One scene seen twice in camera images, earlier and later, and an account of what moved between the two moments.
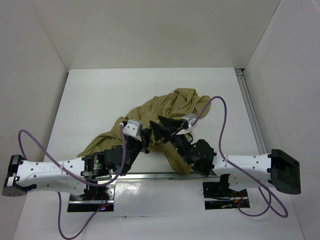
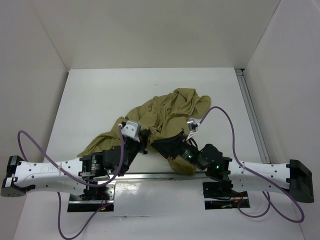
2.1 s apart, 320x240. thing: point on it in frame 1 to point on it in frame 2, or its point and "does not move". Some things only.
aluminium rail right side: [256, 130] does not move
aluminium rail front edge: [167, 176] does not move
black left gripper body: [139, 144] does not move
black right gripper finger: [174, 122] to [165, 145]
